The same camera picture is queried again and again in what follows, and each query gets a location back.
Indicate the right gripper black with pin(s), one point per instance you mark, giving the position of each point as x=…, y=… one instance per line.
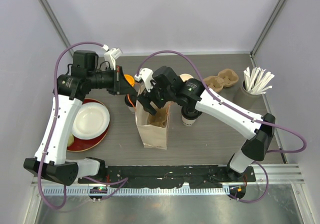
x=146, y=102

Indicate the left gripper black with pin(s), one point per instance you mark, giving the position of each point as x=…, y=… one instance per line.
x=120, y=84

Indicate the white paper cup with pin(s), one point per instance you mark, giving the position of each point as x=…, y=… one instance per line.
x=188, y=120
x=130, y=101

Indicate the cardboard cup carrier single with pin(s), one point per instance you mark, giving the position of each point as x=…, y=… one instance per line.
x=159, y=119

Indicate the brown paper bag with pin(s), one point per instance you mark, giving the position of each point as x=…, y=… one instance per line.
x=152, y=136

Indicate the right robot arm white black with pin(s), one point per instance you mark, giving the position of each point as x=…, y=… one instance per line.
x=257, y=130

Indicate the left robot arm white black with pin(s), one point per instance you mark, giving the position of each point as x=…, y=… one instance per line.
x=50, y=162

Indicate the orange bowl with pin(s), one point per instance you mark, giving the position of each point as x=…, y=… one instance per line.
x=130, y=79

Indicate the white plate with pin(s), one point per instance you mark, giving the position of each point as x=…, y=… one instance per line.
x=91, y=121

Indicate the stack of white paper cups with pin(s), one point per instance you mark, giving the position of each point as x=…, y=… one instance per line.
x=185, y=77

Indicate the red plate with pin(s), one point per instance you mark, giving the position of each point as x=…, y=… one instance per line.
x=81, y=145

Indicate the yellow green mug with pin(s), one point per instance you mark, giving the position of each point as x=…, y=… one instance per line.
x=70, y=140

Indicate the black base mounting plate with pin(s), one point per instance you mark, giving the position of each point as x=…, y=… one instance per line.
x=173, y=176

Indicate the cardboard cup carrier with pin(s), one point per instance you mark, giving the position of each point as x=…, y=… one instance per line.
x=224, y=79

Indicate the grey straw holder cup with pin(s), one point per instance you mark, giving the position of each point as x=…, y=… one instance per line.
x=243, y=98

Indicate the bundle of wrapped straws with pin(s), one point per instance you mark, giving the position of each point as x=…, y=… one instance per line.
x=256, y=80

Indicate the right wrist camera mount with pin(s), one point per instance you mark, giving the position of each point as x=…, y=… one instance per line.
x=145, y=75

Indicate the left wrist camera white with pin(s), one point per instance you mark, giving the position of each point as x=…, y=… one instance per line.
x=111, y=55

